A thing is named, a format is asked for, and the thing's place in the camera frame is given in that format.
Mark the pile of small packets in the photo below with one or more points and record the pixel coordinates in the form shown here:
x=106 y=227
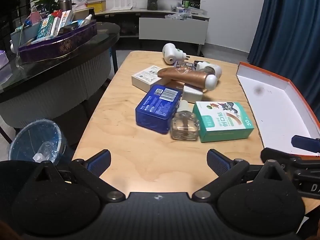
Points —
x=180 y=15

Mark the black and green box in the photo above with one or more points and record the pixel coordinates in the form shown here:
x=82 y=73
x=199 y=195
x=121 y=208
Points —
x=191 y=1

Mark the round dark glass table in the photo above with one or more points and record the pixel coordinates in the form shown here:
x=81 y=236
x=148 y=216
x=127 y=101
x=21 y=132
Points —
x=62 y=62

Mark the white charger plug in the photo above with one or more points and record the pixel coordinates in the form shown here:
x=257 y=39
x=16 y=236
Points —
x=191 y=95

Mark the purple tin box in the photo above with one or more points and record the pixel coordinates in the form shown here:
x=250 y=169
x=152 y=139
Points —
x=62 y=46

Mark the blue trash bin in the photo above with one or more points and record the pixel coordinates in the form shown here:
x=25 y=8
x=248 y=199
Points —
x=30 y=135

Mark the television cabinet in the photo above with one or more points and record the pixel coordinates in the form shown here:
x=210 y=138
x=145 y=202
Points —
x=125 y=13

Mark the white plug-in repellent heater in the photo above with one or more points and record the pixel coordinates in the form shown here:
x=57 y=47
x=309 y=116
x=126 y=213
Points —
x=171 y=51

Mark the yellow box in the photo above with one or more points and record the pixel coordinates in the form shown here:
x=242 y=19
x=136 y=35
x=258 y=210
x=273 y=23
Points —
x=97 y=6

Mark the orange-rimmed white cardboard box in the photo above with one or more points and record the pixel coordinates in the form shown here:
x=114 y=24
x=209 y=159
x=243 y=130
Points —
x=275 y=105

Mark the white router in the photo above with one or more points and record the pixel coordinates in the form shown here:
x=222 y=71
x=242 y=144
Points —
x=122 y=6

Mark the white adapter box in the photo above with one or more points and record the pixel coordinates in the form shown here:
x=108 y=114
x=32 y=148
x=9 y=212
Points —
x=145 y=78

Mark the black grid rack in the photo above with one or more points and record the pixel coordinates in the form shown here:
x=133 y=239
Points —
x=12 y=5

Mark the red playing card box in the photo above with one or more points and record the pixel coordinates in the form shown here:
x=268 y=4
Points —
x=185 y=65

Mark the clear glass bottle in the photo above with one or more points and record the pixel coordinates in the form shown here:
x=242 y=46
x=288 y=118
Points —
x=183 y=127

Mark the pile of small medicine boxes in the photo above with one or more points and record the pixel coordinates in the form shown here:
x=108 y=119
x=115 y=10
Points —
x=55 y=22

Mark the white repellent heater with bottle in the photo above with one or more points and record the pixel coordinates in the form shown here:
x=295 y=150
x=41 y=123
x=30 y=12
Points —
x=215 y=70

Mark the green bandage box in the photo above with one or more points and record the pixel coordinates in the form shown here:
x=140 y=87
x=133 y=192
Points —
x=225 y=130

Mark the white plastic bag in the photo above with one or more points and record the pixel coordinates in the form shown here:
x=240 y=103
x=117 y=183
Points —
x=80 y=3

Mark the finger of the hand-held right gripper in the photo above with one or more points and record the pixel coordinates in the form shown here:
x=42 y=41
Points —
x=277 y=156
x=306 y=143

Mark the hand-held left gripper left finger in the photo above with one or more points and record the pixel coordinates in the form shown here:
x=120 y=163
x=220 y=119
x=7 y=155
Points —
x=98 y=162

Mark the brown cosmetic tube white cap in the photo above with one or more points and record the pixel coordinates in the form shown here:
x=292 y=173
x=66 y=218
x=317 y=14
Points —
x=185 y=76

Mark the purple pouch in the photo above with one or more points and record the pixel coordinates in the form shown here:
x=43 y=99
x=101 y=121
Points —
x=3 y=58

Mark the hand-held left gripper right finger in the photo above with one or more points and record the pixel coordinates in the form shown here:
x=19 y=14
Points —
x=218 y=162

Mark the blue plastic box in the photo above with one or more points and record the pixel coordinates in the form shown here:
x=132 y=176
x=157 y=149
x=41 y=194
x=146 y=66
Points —
x=155 y=112

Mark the blue curtain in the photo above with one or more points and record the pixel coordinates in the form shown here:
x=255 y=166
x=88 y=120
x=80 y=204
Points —
x=287 y=30

